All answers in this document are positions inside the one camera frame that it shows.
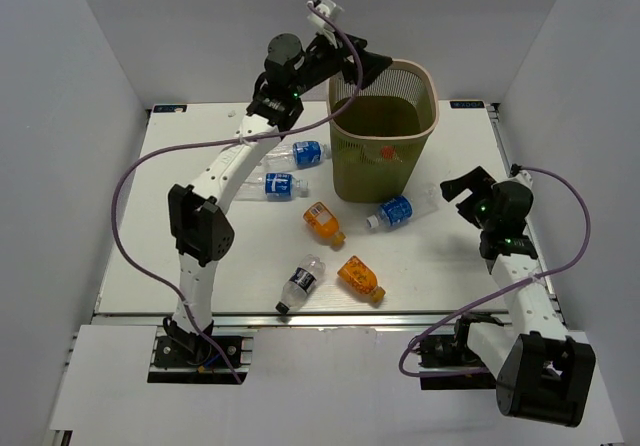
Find blue table label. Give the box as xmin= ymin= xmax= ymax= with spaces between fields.
xmin=449 ymin=100 xmax=485 ymax=109
xmin=152 ymin=104 xmax=187 ymax=114

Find olive green mesh bin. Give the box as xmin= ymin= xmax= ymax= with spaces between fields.
xmin=326 ymin=59 xmax=439 ymax=203

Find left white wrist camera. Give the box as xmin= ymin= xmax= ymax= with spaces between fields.
xmin=306 ymin=0 xmax=343 ymax=50

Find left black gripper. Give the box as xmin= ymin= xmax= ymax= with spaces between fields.
xmin=290 ymin=29 xmax=391 ymax=98

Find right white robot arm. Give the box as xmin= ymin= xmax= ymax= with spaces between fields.
xmin=440 ymin=167 xmax=596 ymax=427

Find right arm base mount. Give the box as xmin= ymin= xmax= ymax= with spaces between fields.
xmin=414 ymin=312 xmax=504 ymax=391

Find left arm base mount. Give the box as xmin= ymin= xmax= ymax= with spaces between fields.
xmin=147 ymin=328 xmax=254 ymax=385

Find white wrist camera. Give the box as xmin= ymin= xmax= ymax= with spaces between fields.
xmin=306 ymin=0 xmax=343 ymax=50
xmin=509 ymin=164 xmax=533 ymax=189

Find orange juice bottle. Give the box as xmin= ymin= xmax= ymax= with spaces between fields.
xmin=337 ymin=255 xmax=386 ymax=304
xmin=303 ymin=201 xmax=346 ymax=248

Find red label water bottle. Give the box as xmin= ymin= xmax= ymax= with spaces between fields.
xmin=347 ymin=145 xmax=403 ymax=165

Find dark label crushed bottle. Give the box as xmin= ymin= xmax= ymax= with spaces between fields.
xmin=275 ymin=255 xmax=326 ymax=316

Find orange juice bottle bottom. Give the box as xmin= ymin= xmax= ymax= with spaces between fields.
xmin=337 ymin=255 xmax=386 ymax=304

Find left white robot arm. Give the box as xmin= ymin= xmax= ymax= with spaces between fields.
xmin=163 ymin=33 xmax=392 ymax=366

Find blue label water bottle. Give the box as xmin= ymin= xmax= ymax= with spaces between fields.
xmin=235 ymin=173 xmax=309 ymax=202
xmin=261 ymin=141 xmax=332 ymax=172

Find left blue table label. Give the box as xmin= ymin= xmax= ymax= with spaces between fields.
xmin=152 ymin=104 xmax=187 ymax=114

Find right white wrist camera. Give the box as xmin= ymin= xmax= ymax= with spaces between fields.
xmin=509 ymin=164 xmax=533 ymax=189

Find right blue table label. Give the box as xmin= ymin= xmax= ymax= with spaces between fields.
xmin=449 ymin=100 xmax=485 ymax=109

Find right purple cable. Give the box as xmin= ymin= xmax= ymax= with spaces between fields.
xmin=398 ymin=165 xmax=593 ymax=379

